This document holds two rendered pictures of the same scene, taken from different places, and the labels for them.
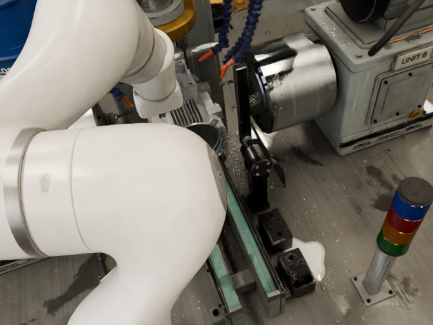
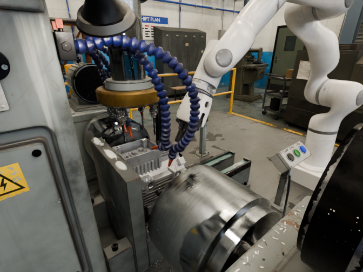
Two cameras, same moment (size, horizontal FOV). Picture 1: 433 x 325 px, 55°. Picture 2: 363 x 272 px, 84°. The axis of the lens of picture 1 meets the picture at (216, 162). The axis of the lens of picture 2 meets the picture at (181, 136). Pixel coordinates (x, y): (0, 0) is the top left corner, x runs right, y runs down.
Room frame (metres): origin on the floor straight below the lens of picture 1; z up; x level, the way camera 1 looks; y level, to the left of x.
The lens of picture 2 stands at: (1.00, 0.65, 1.43)
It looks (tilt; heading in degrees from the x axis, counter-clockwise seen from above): 24 degrees down; 244
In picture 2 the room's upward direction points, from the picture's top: straight up
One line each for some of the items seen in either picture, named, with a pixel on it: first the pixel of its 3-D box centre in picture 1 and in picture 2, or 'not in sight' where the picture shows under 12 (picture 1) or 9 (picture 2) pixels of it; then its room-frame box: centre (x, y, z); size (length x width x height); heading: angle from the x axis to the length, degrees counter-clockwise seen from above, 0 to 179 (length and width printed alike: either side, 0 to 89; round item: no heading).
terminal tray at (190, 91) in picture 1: (174, 87); (137, 157); (0.88, 0.08, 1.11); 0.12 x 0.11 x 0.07; 11
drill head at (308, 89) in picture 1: (292, 80); (114, 140); (0.91, -0.26, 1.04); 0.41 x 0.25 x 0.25; 101
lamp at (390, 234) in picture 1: (400, 226); not in sight; (0.37, -0.33, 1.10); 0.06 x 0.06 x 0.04
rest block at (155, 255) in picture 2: not in sight; (150, 240); (0.89, 0.19, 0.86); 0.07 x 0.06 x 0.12; 101
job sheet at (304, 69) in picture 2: not in sight; (303, 69); (-2.56, -1.71, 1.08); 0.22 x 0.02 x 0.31; 90
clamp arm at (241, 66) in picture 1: (243, 108); (159, 129); (0.74, -0.09, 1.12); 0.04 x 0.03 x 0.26; 11
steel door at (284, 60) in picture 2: not in sight; (287, 56); (-5.37, -4.23, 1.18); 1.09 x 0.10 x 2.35; 100
